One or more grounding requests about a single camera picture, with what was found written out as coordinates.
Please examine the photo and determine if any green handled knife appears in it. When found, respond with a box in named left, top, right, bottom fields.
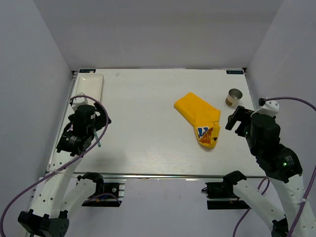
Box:
left=93, top=130, right=101, bottom=148

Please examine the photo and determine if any metal cup with paper sleeve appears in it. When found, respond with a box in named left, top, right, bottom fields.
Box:
left=225, top=88, right=243, bottom=107

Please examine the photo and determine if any white rectangular plate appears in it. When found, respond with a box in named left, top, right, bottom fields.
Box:
left=76, top=74, right=104, bottom=102

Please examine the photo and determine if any yellow Pikachu placemat cloth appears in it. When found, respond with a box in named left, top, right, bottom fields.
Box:
left=174, top=92, right=221, bottom=149

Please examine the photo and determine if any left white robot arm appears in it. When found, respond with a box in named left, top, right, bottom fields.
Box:
left=18, top=103, right=111, bottom=237

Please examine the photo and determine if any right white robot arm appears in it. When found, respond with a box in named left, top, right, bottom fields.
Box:
left=223, top=106, right=316, bottom=237

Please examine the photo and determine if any blue label sticker right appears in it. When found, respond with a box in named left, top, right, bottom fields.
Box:
left=226, top=70, right=244, bottom=75

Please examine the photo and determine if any blue label sticker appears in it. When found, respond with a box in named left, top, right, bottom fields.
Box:
left=79, top=69, right=96, bottom=74
left=226, top=70, right=244, bottom=75

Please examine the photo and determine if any blue label sticker left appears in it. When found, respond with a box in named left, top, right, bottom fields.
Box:
left=79, top=69, right=96, bottom=74

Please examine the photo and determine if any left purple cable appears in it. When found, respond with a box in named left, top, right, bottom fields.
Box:
left=0, top=95, right=110, bottom=232

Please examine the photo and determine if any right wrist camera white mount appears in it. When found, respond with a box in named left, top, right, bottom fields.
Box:
left=250, top=98, right=279, bottom=118

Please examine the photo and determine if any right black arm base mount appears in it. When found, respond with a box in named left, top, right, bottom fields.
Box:
left=201, top=182, right=249, bottom=210

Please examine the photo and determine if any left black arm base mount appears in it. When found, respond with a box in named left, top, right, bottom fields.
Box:
left=82, top=178, right=126, bottom=207

